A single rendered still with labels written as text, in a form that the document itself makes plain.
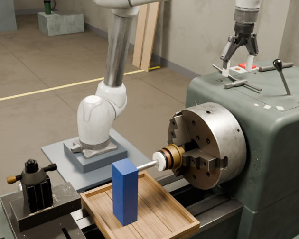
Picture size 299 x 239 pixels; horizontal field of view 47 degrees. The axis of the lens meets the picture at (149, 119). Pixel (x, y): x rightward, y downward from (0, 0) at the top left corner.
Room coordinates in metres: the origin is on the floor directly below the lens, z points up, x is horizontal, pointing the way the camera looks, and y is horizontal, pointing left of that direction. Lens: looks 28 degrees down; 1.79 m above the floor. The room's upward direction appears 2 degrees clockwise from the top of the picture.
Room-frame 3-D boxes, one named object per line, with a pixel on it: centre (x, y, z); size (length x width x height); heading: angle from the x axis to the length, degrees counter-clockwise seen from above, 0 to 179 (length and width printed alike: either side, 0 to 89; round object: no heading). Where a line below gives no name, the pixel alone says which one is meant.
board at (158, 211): (0.98, 0.03, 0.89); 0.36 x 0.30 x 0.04; 34
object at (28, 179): (0.86, 0.35, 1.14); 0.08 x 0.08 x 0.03
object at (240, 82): (1.33, -0.35, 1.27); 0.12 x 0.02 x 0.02; 124
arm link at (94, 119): (1.56, 0.28, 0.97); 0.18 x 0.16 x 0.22; 163
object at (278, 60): (1.25, -0.47, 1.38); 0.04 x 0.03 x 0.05; 124
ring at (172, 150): (1.06, -0.08, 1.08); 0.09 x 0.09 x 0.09; 34
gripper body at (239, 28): (1.39, -0.36, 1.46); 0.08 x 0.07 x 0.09; 124
